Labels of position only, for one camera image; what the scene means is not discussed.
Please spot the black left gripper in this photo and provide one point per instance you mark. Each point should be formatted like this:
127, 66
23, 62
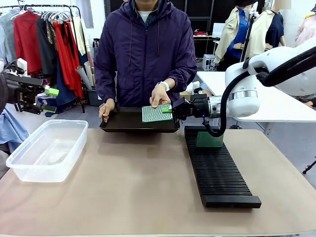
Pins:
22, 93

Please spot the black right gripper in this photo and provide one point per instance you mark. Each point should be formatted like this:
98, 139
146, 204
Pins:
200, 107

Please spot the PCB with silver side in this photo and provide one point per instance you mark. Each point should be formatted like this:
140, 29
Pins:
153, 114

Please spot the plain green PCB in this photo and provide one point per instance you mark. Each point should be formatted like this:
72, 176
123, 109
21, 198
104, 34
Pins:
209, 142

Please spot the black rectangular tray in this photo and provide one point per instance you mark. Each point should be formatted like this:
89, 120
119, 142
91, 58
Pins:
123, 121

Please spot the person's right forearm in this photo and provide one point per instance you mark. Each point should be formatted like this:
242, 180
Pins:
105, 86

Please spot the person's left forearm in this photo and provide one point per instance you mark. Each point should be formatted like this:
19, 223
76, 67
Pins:
182, 79

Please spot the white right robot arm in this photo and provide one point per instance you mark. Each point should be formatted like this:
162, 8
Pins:
244, 103

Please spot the person's left hand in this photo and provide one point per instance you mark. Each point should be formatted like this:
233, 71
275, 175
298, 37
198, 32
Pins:
160, 96

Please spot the person's right hand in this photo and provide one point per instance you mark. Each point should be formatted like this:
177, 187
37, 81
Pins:
106, 109

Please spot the dark blue hanging garment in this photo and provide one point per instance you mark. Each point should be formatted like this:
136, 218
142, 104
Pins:
64, 90

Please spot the white wristband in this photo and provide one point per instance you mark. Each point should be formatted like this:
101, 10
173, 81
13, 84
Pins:
166, 85

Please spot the beige paper roll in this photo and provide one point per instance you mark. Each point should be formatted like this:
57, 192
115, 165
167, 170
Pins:
89, 71
82, 77

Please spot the grey plastic bin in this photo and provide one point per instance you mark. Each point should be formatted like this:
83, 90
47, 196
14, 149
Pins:
92, 97

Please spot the white table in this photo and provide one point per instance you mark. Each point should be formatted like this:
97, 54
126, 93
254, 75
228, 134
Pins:
217, 81

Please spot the small white box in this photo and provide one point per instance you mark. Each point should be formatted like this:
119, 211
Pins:
21, 65

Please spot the long red hanging dress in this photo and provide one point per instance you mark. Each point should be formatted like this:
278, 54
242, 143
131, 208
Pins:
66, 56

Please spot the black hanging garment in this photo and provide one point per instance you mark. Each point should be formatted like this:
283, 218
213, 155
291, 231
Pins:
47, 54

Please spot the light blue cloth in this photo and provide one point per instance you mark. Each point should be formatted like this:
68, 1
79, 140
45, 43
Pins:
12, 128

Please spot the white plastic crate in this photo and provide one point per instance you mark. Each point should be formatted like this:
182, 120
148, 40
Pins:
208, 63

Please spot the person torso in dark jacket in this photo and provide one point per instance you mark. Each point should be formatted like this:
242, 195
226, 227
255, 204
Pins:
145, 61

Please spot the red hanging shirt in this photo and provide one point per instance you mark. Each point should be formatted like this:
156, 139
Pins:
27, 42

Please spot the cream hanging garment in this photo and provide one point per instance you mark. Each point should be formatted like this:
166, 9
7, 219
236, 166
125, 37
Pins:
80, 37

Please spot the clear plastic storage box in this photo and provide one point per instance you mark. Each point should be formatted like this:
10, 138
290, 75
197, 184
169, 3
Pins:
22, 170

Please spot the light grey hanging garment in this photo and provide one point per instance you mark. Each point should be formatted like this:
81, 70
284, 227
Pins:
6, 37

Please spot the black slotted PCB rack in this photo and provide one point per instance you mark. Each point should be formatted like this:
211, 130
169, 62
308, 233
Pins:
222, 177

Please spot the white monitor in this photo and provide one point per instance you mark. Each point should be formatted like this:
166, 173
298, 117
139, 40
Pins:
218, 29

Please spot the black metal clothes rack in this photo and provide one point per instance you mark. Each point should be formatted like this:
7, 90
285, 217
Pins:
71, 6

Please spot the mannequin beige jacket blue shirt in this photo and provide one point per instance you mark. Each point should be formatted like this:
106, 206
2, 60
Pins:
232, 27

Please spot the mannequin cream jacket navy top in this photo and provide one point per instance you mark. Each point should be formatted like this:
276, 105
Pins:
274, 27

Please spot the black tripod foot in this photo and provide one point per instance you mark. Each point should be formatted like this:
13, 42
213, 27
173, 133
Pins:
309, 168

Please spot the mannequin in pink garment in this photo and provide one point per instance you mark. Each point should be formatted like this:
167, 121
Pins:
308, 32

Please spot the black tripod with camera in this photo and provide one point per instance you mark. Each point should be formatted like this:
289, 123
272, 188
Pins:
248, 37

